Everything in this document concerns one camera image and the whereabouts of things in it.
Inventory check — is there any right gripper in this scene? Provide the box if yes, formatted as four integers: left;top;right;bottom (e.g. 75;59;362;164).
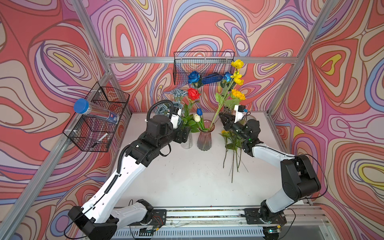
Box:
218;112;249;141

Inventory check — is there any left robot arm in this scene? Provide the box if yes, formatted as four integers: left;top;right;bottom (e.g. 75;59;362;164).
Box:
68;100;186;240

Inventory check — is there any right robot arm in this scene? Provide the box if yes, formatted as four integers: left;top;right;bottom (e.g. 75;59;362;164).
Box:
219;113;322;224

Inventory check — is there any clear textured glass vase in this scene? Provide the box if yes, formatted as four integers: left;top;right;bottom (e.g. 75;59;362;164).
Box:
181;133;194;149

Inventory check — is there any pink ribbed glass vase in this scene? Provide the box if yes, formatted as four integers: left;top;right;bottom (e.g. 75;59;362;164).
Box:
197;120;215;151

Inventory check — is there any tall yellow flower sprig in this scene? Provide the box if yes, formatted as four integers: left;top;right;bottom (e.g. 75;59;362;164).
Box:
208;60;246;130

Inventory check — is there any clear tape roll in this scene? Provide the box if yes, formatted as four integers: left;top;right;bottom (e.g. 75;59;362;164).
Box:
246;115;256;121

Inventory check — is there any white tulip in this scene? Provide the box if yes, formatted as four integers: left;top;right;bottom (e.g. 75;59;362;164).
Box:
194;114;201;123

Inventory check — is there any blue tulip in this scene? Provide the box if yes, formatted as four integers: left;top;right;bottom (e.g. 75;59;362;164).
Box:
197;108;203;117

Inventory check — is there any red rose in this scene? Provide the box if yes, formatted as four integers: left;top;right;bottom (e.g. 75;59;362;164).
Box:
187;88;201;101

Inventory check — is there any blue object in basket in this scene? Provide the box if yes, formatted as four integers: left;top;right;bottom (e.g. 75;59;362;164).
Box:
202;73;223;85

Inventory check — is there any white marker pen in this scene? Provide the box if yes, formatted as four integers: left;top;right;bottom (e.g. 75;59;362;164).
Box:
91;133;108;148

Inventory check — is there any tube with blue cap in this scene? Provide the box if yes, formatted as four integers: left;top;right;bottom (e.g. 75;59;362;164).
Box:
74;99;119;125

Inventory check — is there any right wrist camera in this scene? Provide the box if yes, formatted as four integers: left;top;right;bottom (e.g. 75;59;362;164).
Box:
234;105;248;123

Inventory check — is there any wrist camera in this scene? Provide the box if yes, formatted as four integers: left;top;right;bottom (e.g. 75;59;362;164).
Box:
234;105;248;123
171;108;182;130

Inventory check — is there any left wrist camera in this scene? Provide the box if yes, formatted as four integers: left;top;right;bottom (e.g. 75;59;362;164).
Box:
171;108;182;130

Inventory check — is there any back wire basket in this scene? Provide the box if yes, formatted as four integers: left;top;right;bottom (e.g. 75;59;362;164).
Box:
173;50;235;86

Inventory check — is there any wire basket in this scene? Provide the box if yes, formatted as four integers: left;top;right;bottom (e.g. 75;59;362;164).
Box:
63;83;130;152
173;50;235;86

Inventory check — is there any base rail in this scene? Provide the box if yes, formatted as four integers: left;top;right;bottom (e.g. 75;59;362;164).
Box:
83;205;289;240

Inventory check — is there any left wire basket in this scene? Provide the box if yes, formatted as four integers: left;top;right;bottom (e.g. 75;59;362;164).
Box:
63;83;130;152

